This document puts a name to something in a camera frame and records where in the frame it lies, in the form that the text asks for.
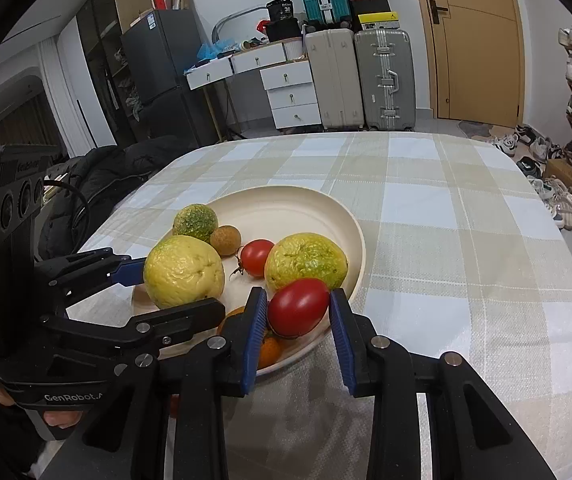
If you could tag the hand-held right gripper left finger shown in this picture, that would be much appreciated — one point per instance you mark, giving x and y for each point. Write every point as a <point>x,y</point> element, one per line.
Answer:
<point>253,345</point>

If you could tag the red cherry tomato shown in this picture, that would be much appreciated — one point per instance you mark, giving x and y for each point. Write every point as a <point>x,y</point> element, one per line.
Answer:
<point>257,258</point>
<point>298,307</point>

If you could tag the grey door mat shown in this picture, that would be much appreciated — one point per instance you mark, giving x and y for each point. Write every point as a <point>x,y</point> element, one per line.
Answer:
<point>473,130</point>

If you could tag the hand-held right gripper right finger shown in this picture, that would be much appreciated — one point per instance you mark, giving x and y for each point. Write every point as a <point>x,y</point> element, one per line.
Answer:
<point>342,345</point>

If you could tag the silver suitcase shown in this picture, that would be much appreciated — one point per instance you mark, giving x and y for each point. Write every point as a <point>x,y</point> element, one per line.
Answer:
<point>383,80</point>

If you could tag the grey curved tube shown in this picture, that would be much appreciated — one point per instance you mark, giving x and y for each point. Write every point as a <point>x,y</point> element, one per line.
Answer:
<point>236,14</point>

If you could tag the blue plastic bag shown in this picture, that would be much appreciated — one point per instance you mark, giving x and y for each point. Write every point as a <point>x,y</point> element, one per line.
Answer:
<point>215,50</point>

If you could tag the wooden door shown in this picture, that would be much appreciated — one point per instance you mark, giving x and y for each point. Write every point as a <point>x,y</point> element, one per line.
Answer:
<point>471,45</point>

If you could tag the beige suitcase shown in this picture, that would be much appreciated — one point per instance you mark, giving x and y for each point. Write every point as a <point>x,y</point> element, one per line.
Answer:
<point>333,80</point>

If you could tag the large cardboard box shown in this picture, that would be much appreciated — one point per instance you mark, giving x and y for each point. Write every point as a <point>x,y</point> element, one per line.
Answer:
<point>133,0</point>

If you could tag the small mandarin orange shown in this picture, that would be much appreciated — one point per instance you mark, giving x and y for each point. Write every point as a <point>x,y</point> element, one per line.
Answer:
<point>231,316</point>

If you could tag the small cardboard box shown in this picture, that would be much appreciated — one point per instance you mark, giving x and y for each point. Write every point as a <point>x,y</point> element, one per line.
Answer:
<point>566,172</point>

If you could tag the large orange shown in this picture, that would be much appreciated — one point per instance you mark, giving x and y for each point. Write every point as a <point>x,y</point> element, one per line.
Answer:
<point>270,352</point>

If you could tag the person's left hand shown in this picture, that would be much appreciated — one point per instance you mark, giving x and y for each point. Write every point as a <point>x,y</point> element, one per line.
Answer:
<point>63,419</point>

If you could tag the green mottled passion fruit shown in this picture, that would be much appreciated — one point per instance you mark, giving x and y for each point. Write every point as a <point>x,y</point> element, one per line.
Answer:
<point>306,260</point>

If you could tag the beige checked tablecloth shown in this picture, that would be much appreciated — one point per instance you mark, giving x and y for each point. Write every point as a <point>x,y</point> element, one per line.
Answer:
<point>441,260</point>

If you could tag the large yellow passion fruit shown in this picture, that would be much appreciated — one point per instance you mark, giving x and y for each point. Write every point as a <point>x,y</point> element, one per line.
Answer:
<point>183,270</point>

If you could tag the yellow black box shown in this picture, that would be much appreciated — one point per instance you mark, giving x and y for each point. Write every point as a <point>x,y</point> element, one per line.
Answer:
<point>378,20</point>

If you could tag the black paper bag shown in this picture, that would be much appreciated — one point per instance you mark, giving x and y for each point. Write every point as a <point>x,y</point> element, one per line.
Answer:
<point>282,9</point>

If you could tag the scattered sneakers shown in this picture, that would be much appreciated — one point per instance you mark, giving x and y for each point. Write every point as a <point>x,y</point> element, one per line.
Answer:
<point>541,160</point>

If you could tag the round brown longan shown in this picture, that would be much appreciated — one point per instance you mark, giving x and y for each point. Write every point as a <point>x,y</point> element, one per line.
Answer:
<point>225,240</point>

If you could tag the small yellow-green passion fruit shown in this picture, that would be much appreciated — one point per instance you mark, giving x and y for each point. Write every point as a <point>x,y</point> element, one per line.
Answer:
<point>194,221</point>

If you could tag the black jacket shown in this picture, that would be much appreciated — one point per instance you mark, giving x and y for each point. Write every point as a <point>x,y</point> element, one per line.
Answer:
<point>105,175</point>

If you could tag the cream round plate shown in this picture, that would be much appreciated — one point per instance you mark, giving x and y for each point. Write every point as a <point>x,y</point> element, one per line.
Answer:
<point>286,210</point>

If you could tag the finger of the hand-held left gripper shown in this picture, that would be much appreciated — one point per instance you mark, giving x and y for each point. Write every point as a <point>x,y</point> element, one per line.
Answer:
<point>185,320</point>
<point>128,271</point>

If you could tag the dark grey refrigerator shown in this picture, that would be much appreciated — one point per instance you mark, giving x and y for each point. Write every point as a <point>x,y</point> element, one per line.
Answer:
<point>165,60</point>

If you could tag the dark open shelf cabinet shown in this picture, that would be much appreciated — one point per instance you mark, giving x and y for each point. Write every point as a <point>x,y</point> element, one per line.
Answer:
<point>105,60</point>

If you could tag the white desk with drawers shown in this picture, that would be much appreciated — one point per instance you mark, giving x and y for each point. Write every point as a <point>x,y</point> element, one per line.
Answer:
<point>286,77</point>

